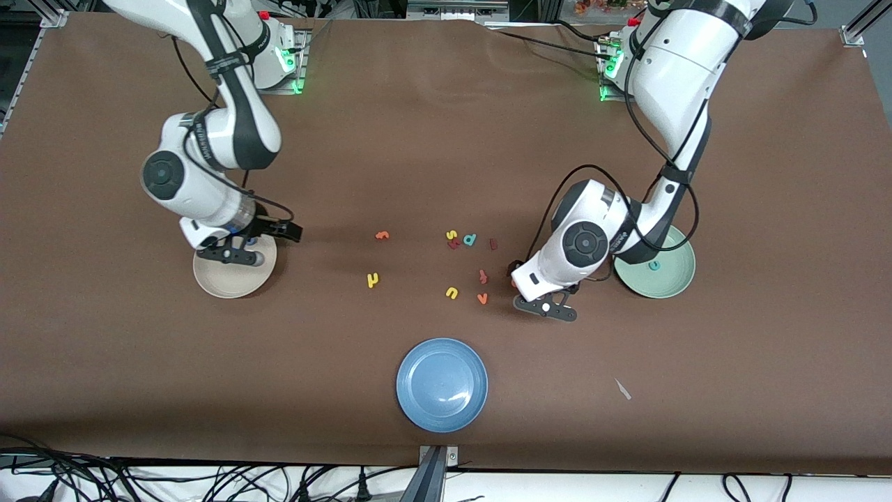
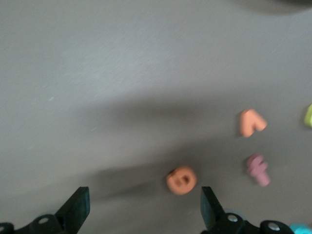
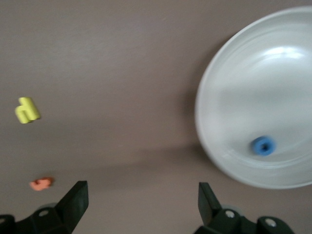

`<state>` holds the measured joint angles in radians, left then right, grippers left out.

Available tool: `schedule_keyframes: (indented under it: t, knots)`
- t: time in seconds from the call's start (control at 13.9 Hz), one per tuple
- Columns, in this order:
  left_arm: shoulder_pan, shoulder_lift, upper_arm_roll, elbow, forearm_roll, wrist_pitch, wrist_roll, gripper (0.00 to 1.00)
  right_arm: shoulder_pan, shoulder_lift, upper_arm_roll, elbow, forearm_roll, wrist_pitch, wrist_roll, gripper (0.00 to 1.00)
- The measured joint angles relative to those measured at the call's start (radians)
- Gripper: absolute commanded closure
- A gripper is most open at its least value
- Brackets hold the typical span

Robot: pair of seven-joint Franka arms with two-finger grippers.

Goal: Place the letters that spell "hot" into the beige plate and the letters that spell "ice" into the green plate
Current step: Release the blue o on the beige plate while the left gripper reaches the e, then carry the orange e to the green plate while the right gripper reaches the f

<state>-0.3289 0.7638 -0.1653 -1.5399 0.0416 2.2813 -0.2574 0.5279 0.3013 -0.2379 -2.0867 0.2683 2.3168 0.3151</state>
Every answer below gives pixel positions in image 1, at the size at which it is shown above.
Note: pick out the grey metal box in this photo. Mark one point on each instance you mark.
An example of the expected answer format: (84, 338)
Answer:
(456, 10)

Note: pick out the light green round plate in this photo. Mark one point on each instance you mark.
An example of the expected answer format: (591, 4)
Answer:
(672, 279)

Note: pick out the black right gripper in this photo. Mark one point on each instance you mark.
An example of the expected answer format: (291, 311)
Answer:
(267, 227)

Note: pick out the blue round plate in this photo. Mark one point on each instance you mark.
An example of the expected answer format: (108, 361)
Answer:
(442, 383)

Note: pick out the beige brown round plate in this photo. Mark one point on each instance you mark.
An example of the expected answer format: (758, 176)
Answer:
(230, 279)

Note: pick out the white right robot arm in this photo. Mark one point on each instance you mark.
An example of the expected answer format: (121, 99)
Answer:
(237, 125)

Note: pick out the brown table cover sheet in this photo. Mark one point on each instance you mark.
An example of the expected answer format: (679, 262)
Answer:
(139, 348)

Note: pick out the grey metal camera mount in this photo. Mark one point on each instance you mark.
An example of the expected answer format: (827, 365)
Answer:
(437, 457)

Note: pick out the orange flower decoration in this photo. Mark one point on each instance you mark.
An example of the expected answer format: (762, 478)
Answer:
(599, 5)

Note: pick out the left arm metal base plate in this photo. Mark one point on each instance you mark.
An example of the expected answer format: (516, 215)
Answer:
(613, 99)

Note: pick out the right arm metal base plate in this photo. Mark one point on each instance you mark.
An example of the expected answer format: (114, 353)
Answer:
(304, 49)

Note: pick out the black power plug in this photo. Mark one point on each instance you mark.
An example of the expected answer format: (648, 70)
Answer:
(362, 488)
(304, 493)

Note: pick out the small white paper scrap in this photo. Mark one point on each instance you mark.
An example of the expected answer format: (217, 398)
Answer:
(623, 390)

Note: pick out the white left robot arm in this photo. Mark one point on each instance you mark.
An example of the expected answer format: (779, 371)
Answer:
(676, 70)

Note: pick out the aluminium frame rail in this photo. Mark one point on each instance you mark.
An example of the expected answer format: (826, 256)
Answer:
(52, 17)

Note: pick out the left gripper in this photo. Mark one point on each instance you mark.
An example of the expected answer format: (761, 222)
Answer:
(511, 266)

